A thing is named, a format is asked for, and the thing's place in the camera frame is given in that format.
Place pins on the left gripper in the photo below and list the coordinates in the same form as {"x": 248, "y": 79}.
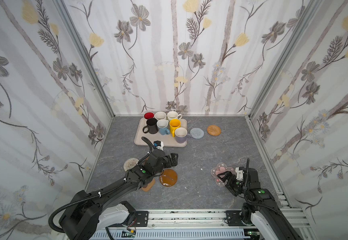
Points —
{"x": 168, "y": 160}

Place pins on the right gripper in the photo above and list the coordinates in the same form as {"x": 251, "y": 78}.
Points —
{"x": 231, "y": 180}

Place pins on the pink flower silicone coaster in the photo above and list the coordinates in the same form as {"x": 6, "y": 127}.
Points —
{"x": 221, "y": 168}

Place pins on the glossy brown round coaster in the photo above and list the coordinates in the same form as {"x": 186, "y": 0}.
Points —
{"x": 168, "y": 178}

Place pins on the blue woven round coaster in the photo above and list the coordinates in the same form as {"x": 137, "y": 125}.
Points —
{"x": 197, "y": 133}

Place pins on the rattan woven round coaster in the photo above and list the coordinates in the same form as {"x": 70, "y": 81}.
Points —
{"x": 214, "y": 130}

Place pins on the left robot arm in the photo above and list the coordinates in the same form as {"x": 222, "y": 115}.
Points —
{"x": 80, "y": 218}

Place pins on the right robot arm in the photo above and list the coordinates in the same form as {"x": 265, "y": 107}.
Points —
{"x": 259, "y": 209}

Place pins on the brown paw print coaster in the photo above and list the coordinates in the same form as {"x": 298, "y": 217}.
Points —
{"x": 148, "y": 187}

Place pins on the white patterned round coaster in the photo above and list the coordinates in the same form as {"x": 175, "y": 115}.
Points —
{"x": 130, "y": 163}

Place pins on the beige serving tray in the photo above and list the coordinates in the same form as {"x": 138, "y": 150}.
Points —
{"x": 168, "y": 140}

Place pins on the purple mug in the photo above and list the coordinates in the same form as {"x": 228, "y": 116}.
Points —
{"x": 181, "y": 135}

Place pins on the yellow mug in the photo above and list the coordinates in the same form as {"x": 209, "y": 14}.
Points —
{"x": 174, "y": 124}

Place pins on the light blue mug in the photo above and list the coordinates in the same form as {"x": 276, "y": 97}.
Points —
{"x": 163, "y": 127}

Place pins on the black mug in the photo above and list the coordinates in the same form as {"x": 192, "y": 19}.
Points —
{"x": 151, "y": 126}

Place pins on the white mug back middle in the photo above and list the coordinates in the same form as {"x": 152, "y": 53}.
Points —
{"x": 160, "y": 115}

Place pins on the red interior mug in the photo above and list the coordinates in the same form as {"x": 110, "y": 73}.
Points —
{"x": 149, "y": 115}

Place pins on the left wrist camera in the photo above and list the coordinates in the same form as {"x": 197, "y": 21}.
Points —
{"x": 159, "y": 145}

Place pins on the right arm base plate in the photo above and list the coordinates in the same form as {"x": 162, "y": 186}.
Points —
{"x": 234, "y": 219}

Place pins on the white mug with handle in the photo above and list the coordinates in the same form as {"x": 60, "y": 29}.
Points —
{"x": 173, "y": 115}

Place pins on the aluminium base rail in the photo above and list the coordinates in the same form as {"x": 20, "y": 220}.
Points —
{"x": 214, "y": 218}

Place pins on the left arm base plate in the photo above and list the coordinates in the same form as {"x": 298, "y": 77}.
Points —
{"x": 138, "y": 219}

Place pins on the white cable duct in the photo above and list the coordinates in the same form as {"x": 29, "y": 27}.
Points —
{"x": 186, "y": 234}

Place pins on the right corner aluminium post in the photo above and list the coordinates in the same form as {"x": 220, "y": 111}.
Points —
{"x": 296, "y": 35}

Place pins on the corner aluminium post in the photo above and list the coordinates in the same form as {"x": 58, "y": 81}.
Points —
{"x": 296, "y": 35}
{"x": 83, "y": 53}

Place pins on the left corner aluminium post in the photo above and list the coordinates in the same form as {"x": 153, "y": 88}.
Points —
{"x": 83, "y": 53}

